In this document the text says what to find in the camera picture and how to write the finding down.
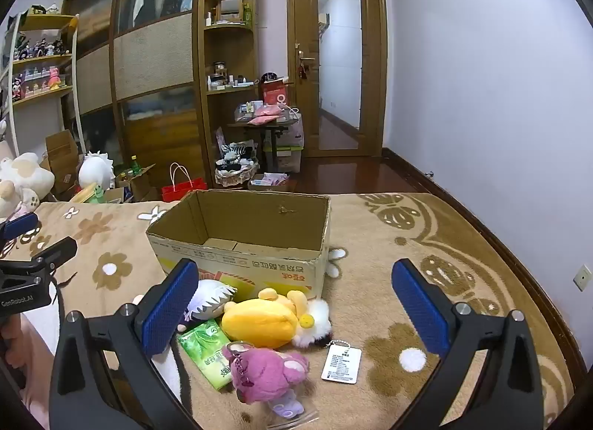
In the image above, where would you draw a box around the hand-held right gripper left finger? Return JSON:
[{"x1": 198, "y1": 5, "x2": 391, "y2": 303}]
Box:
[{"x1": 49, "y1": 259, "x2": 200, "y2": 430}]

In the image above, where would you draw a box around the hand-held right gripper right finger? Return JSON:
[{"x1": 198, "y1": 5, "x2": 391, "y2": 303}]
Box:
[{"x1": 391, "y1": 258, "x2": 544, "y2": 430}]

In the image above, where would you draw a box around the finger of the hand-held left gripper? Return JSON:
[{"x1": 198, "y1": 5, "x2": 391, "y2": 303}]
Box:
[
  {"x1": 25, "y1": 236, "x2": 79, "y2": 274},
  {"x1": 0, "y1": 212, "x2": 40, "y2": 242}
]

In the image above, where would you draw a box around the white-haired plush doll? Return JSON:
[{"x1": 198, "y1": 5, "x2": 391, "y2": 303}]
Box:
[{"x1": 183, "y1": 279, "x2": 238, "y2": 322}]

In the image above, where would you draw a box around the green tissue pack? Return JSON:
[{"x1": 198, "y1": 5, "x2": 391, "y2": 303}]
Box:
[{"x1": 177, "y1": 319, "x2": 235, "y2": 389}]

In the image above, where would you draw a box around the yellow plush toy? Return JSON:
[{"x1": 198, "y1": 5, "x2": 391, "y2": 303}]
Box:
[{"x1": 221, "y1": 288, "x2": 310, "y2": 350}]

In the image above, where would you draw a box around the black white fluffy plush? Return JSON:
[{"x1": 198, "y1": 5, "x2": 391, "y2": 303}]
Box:
[{"x1": 292, "y1": 299, "x2": 333, "y2": 348}]

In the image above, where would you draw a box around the printed cardboard box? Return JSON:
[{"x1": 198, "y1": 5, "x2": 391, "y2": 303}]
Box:
[{"x1": 146, "y1": 188, "x2": 332, "y2": 303}]

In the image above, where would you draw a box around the pink plush bear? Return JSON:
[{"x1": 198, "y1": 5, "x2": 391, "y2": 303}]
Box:
[{"x1": 222, "y1": 342, "x2": 310, "y2": 405}]

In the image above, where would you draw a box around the white plush bear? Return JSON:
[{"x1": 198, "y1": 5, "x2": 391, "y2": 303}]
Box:
[{"x1": 0, "y1": 152, "x2": 55, "y2": 222}]

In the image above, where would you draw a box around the pink cloth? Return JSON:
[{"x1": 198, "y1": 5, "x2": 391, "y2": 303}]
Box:
[{"x1": 19, "y1": 307, "x2": 66, "y2": 430}]

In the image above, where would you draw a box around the beige floral blanket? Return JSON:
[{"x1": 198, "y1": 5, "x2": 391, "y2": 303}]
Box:
[{"x1": 0, "y1": 191, "x2": 575, "y2": 430}]

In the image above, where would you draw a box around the tall brown cardboard box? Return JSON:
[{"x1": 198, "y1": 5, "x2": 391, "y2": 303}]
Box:
[{"x1": 44, "y1": 130, "x2": 83, "y2": 197}]

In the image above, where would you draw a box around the white spiky-haired plush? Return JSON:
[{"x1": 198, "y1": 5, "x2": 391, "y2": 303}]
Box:
[{"x1": 78, "y1": 151, "x2": 116, "y2": 190}]

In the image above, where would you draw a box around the white paper tag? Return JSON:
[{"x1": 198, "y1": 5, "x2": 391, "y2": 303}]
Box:
[{"x1": 321, "y1": 346, "x2": 362, "y2": 385}]

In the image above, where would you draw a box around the open brown cardboard box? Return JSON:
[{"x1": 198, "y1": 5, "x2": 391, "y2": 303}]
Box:
[{"x1": 116, "y1": 164, "x2": 160, "y2": 201}]

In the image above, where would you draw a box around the red gift bag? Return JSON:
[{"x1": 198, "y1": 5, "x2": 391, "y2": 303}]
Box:
[{"x1": 161, "y1": 162, "x2": 208, "y2": 202}]

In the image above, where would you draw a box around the wicker basket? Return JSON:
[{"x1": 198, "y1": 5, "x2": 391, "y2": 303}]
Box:
[{"x1": 214, "y1": 164, "x2": 260, "y2": 187}]

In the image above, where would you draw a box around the white curved pole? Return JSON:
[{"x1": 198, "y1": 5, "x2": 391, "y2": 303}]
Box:
[{"x1": 69, "y1": 13, "x2": 89, "y2": 153}]

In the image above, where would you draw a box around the pile of pink packets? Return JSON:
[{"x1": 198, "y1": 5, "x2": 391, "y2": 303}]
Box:
[{"x1": 248, "y1": 173, "x2": 290, "y2": 192}]

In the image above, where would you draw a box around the clear plastic bag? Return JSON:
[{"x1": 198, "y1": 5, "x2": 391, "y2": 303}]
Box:
[{"x1": 266, "y1": 388, "x2": 320, "y2": 426}]

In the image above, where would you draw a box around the row of small figurines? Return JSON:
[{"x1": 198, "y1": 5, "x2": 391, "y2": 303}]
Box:
[{"x1": 9, "y1": 34, "x2": 70, "y2": 100}]

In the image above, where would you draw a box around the clear plastic storage bin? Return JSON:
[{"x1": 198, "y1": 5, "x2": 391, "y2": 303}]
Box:
[{"x1": 262, "y1": 115, "x2": 307, "y2": 172}]

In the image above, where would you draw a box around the dark small table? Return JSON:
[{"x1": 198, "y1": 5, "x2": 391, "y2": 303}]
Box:
[{"x1": 227, "y1": 117, "x2": 299, "y2": 171}]

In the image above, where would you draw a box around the pink packet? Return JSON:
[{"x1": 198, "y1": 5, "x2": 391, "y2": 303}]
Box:
[{"x1": 248, "y1": 106, "x2": 285, "y2": 126}]

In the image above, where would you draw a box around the wooden sliding wardrobe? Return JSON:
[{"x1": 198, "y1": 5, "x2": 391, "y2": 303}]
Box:
[{"x1": 62, "y1": 0, "x2": 207, "y2": 181}]

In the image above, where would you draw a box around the wooden door with glass panel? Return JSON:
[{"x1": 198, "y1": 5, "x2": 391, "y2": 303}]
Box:
[{"x1": 287, "y1": 0, "x2": 387, "y2": 157}]

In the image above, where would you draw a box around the red paper bag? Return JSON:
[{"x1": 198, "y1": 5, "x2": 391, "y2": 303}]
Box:
[{"x1": 262, "y1": 80, "x2": 292, "y2": 109}]

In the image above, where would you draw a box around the wooden corner shelf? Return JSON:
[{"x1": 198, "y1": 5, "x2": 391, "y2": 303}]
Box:
[{"x1": 201, "y1": 0, "x2": 258, "y2": 181}]

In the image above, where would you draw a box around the white wall socket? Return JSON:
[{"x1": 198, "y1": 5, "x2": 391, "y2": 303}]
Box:
[{"x1": 573, "y1": 264, "x2": 593, "y2": 292}]

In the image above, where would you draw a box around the yellow wall shelf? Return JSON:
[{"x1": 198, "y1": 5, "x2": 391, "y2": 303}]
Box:
[{"x1": 0, "y1": 13, "x2": 77, "y2": 109}]

